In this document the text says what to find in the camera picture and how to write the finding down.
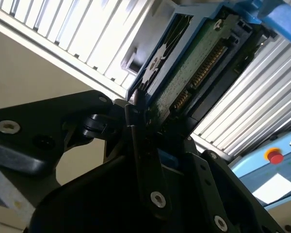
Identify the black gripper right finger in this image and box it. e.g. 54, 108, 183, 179
183, 136, 286, 233

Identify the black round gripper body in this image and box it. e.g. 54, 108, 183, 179
29, 155, 209, 233

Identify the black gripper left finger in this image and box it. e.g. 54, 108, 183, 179
0, 89, 173, 220

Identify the hard disk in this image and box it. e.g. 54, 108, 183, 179
127, 0, 291, 172

